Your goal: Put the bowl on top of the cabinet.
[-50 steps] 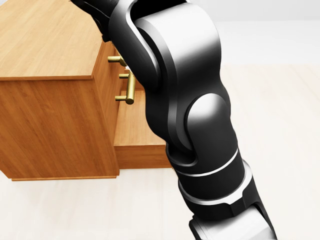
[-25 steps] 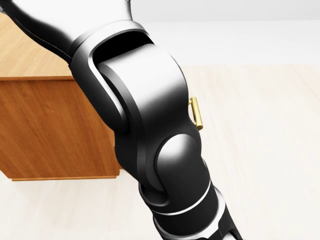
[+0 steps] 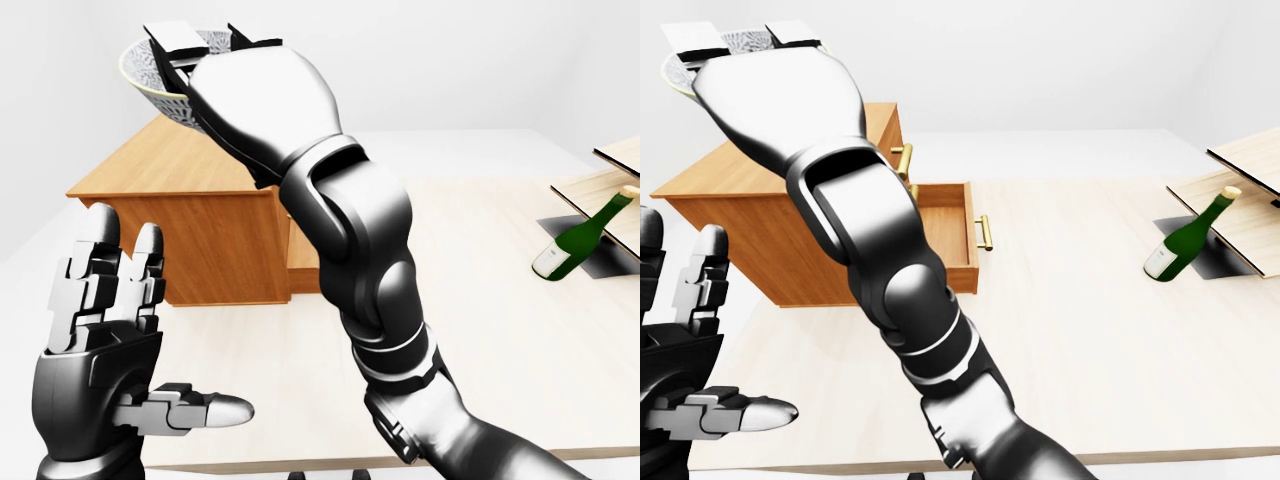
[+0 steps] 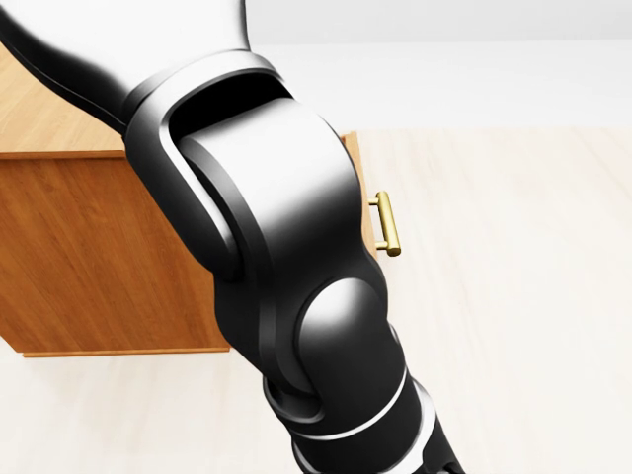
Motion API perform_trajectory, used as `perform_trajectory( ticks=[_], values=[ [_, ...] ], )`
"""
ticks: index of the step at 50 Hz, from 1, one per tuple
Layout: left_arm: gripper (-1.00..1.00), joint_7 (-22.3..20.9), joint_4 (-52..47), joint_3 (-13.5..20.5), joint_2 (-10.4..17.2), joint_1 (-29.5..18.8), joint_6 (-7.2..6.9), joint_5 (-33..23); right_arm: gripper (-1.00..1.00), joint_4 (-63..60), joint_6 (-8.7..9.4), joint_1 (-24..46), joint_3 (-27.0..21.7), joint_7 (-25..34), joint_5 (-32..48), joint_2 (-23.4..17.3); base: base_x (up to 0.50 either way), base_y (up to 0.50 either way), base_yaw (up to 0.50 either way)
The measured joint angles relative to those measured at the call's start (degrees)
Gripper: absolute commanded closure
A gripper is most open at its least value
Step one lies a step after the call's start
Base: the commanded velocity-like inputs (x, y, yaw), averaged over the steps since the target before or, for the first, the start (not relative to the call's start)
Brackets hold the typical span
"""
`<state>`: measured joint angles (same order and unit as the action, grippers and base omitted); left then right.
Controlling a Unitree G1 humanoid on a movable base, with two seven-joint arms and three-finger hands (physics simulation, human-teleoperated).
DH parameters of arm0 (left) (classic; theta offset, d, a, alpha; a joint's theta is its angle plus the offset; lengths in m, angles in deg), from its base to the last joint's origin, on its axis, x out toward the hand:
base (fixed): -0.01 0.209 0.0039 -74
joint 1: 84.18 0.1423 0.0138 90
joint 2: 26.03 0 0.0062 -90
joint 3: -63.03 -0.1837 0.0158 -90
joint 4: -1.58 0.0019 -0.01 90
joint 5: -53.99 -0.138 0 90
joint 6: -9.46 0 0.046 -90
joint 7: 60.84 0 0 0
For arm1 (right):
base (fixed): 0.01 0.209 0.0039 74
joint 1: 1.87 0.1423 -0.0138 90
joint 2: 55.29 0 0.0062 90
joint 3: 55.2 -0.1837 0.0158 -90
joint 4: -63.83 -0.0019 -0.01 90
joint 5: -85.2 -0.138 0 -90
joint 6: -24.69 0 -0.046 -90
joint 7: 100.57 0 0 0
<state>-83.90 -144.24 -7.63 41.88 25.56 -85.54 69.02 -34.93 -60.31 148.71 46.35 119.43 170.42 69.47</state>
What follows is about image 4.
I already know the wooden cabinet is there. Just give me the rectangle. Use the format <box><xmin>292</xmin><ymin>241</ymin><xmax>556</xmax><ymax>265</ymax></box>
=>
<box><xmin>0</xmin><ymin>39</ymin><xmax>359</xmax><ymax>358</ymax></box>

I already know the brass drawer handle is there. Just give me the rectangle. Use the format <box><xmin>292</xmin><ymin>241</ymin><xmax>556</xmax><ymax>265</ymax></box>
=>
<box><xmin>369</xmin><ymin>191</ymin><xmax>403</xmax><ymax>259</ymax></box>

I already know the wooden cabinet drawer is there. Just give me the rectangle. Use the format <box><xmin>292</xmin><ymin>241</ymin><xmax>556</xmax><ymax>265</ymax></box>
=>
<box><xmin>341</xmin><ymin>129</ymin><xmax>379</xmax><ymax>260</ymax></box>

